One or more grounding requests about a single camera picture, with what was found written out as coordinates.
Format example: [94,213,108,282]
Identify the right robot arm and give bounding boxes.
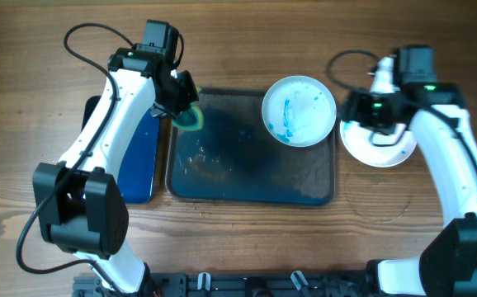
[339,45,477,296]

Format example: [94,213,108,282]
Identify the black water tray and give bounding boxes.
[79,95,159,204]

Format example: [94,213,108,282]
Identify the dark brown serving tray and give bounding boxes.
[165,87,336,207]

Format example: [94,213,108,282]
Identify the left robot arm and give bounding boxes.
[30,20,204,296]

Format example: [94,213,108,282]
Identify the green yellow sponge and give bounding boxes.
[170,87,204,131]

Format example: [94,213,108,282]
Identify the white plate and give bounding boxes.
[339,121,417,167]
[261,76,337,148]

